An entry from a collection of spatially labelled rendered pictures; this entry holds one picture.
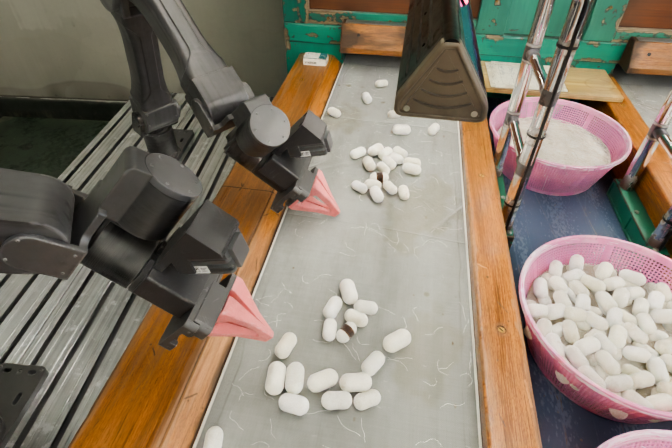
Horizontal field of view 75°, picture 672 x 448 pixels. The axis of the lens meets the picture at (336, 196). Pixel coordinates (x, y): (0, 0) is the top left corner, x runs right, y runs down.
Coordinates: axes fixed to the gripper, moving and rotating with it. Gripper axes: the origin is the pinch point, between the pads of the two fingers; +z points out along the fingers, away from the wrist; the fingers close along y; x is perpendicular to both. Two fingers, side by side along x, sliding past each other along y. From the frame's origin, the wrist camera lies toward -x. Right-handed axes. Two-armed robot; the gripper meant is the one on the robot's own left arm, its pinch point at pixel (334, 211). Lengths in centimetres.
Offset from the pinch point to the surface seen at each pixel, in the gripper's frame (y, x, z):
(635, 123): 36, -37, 43
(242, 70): 140, 80, -24
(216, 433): -35.7, 3.9, -4.7
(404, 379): -25.6, -7.1, 11.0
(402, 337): -21.4, -8.2, 9.1
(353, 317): -19.3, -3.8, 4.6
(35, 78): 130, 158, -103
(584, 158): 26, -28, 36
